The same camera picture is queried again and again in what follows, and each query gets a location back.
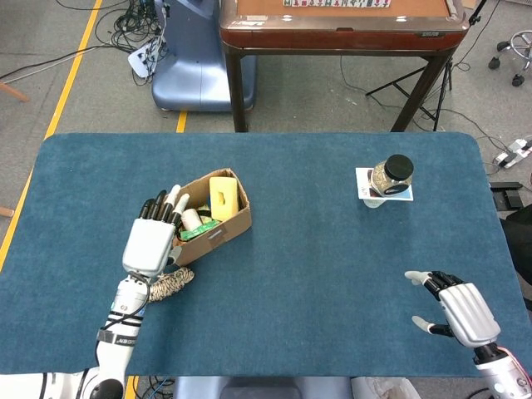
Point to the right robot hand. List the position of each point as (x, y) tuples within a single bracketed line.
[(469, 311)]

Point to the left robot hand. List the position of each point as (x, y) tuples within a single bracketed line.
[(147, 245)]

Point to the green tea packet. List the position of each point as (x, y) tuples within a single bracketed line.
[(195, 232)]

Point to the green yellow sponge with hole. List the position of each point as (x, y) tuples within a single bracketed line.
[(232, 199)]

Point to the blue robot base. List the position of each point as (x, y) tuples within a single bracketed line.
[(195, 62)]

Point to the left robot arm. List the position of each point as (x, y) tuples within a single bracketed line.
[(114, 353)]

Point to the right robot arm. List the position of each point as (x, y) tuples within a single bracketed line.
[(503, 374)]

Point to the brown cardboard box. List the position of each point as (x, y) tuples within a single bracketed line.
[(237, 222)]

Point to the black foot pedal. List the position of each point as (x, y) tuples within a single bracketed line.
[(509, 199)]

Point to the wooden stand foot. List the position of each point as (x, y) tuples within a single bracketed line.
[(14, 92), (6, 212)]

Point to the glass jar with black lid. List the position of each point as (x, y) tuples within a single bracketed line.
[(392, 176)]

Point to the white power strip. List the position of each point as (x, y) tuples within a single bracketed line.
[(513, 154), (143, 58)]

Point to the blue felt table mat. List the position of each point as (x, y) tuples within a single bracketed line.
[(311, 270)]

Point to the white card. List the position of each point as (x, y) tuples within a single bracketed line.
[(361, 183)]

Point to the grey robot torso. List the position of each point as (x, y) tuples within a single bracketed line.
[(257, 388)]

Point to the black tripod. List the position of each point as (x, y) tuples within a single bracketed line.
[(428, 83)]

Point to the chrome wheeled stool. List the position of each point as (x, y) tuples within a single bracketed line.
[(521, 41)]

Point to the brown mahjong table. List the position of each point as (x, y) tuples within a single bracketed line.
[(332, 37)]

